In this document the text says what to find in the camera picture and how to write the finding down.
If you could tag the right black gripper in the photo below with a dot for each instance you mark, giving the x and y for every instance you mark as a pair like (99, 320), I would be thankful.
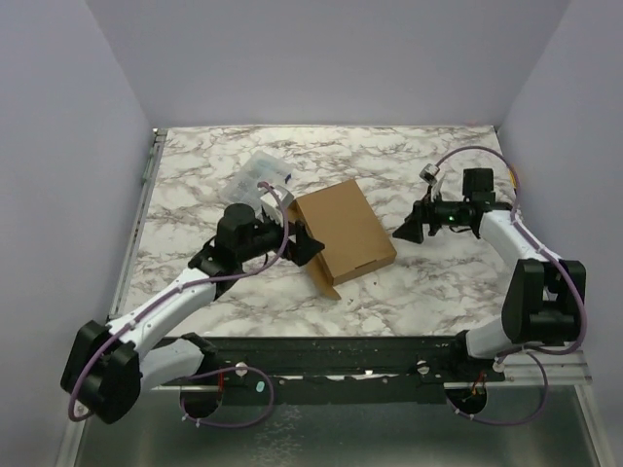
(421, 217)

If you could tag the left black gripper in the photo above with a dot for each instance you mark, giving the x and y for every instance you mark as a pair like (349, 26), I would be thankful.
(305, 244)

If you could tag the brown cardboard box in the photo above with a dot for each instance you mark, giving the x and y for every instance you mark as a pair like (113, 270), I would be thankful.
(355, 241)

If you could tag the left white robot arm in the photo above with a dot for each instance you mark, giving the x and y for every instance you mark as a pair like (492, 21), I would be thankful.
(110, 365)

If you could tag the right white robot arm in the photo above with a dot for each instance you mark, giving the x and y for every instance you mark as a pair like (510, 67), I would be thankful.
(543, 308)

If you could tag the clear plastic screw organizer box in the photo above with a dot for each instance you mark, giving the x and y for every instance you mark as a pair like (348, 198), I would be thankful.
(261, 167)

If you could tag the yellow tape piece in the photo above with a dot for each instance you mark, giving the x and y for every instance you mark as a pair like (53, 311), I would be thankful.
(514, 178)

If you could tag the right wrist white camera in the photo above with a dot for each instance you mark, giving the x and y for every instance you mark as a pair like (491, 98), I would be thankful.
(431, 175)

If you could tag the black metal base rail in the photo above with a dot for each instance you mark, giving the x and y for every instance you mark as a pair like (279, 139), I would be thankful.
(338, 371)

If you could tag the aluminium side rail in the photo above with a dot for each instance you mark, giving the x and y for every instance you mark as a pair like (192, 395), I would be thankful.
(147, 185)

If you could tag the aluminium front extrusion rail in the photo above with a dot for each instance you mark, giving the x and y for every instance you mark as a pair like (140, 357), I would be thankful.
(566, 370)

